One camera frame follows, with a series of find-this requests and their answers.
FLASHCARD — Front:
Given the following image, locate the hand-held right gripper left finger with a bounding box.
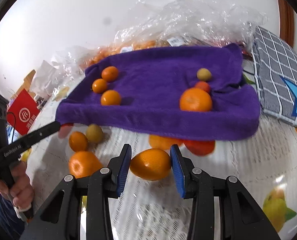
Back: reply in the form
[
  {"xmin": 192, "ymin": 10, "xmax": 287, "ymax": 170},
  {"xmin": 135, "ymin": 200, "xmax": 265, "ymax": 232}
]
[{"xmin": 20, "ymin": 144, "xmax": 132, "ymax": 240}]

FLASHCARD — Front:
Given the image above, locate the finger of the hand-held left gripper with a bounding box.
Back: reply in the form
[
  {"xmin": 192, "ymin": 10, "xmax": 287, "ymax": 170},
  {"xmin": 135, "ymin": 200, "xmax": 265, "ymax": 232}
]
[{"xmin": 25, "ymin": 121, "xmax": 62, "ymax": 146}]

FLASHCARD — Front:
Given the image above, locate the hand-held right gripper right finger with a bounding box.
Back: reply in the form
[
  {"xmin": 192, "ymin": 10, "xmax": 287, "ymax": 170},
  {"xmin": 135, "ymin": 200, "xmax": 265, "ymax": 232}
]
[{"xmin": 170, "ymin": 144, "xmax": 281, "ymax": 240}]

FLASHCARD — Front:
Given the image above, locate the small orange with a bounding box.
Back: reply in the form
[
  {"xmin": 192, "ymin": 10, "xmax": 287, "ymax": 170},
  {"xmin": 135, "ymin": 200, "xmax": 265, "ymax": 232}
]
[
  {"xmin": 101, "ymin": 66, "xmax": 119, "ymax": 82},
  {"xmin": 92, "ymin": 78, "xmax": 108, "ymax": 94},
  {"xmin": 100, "ymin": 90, "xmax": 122, "ymax": 106},
  {"xmin": 69, "ymin": 131, "xmax": 89, "ymax": 152}
]

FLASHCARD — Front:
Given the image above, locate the small yellow-green fruit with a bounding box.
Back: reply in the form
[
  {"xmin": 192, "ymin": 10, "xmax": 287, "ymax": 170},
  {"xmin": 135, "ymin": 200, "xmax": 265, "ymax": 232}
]
[
  {"xmin": 197, "ymin": 68, "xmax": 212, "ymax": 82},
  {"xmin": 85, "ymin": 124, "xmax": 104, "ymax": 143}
]

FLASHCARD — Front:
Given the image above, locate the small red-orange fruit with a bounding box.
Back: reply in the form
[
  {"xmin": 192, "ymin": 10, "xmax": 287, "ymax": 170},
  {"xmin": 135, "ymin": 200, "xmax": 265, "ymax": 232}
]
[{"xmin": 195, "ymin": 81, "xmax": 211, "ymax": 93}]

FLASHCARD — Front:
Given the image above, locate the purple towel covered tray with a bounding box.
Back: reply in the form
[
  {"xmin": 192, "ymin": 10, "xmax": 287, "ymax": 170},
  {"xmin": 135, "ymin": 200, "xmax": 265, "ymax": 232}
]
[{"xmin": 56, "ymin": 43, "xmax": 261, "ymax": 142}]

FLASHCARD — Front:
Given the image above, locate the person's left forearm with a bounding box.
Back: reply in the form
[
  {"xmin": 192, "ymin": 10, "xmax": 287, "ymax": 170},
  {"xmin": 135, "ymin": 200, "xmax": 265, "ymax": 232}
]
[{"xmin": 0, "ymin": 192, "xmax": 22, "ymax": 240}]

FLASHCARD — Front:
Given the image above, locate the person's left hand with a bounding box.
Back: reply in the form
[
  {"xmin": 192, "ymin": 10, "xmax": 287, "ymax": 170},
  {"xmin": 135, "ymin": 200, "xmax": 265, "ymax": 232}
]
[{"xmin": 8, "ymin": 161, "xmax": 35, "ymax": 212}]

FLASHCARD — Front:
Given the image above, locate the red paper bag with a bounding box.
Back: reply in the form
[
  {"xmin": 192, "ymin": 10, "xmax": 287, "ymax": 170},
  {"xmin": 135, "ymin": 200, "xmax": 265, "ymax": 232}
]
[{"xmin": 6, "ymin": 88, "xmax": 41, "ymax": 136}]

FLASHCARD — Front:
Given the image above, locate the wooden box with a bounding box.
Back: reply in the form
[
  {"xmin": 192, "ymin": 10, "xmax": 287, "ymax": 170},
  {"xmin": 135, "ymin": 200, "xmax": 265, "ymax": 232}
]
[{"xmin": 13, "ymin": 69, "xmax": 36, "ymax": 93}]

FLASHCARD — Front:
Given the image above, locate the fruit printed lace tablecloth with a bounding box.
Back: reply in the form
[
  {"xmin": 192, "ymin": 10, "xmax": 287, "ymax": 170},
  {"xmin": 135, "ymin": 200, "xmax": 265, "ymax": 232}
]
[{"xmin": 21, "ymin": 80, "xmax": 297, "ymax": 240}]

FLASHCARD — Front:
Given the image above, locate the empty clear plastic bag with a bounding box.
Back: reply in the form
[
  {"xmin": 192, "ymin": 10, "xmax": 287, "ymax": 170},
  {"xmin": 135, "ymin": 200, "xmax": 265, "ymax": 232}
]
[{"xmin": 51, "ymin": 46, "xmax": 86, "ymax": 85}]

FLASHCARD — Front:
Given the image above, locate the clear plastic bag of oranges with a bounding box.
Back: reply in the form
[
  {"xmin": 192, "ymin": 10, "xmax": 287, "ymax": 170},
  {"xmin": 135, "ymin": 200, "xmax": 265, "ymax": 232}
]
[{"xmin": 87, "ymin": 30, "xmax": 161, "ymax": 64}]

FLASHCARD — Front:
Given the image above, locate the grey checked cushion blue star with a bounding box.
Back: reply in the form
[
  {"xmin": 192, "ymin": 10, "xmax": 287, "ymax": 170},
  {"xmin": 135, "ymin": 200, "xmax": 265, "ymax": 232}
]
[{"xmin": 251, "ymin": 26, "xmax": 297, "ymax": 132}]

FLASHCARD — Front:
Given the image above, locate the clear plastic bag white label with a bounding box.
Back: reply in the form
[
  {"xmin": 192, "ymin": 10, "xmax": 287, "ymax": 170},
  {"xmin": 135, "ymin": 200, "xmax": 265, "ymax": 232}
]
[{"xmin": 136, "ymin": 0, "xmax": 214, "ymax": 48}]

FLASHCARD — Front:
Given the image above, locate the brown wooden door frame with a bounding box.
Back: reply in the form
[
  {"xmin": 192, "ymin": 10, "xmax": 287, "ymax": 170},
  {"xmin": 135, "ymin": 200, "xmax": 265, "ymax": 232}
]
[{"xmin": 276, "ymin": 0, "xmax": 296, "ymax": 48}]

